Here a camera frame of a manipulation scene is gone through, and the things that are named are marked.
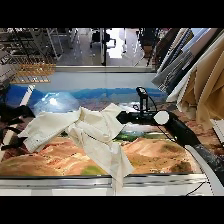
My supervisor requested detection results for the beige garment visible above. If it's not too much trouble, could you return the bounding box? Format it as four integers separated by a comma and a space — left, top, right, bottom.
166, 36, 224, 132

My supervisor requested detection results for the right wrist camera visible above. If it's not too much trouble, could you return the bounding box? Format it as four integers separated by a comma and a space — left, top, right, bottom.
135, 86, 150, 114

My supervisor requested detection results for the silver frame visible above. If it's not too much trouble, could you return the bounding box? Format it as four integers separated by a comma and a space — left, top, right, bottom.
0, 173, 214, 197

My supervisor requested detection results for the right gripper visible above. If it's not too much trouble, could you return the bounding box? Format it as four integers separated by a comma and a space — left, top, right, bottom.
116, 110, 156, 126

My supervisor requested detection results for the black garment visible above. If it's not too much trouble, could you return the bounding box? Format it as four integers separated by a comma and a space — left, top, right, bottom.
0, 102, 36, 152

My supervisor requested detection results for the cream long-sleeved shirt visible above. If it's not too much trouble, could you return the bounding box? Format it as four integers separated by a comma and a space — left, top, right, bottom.
17, 102, 135, 186

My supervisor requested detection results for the black cable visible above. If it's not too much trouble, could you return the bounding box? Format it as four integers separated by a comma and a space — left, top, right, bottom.
145, 94, 159, 114

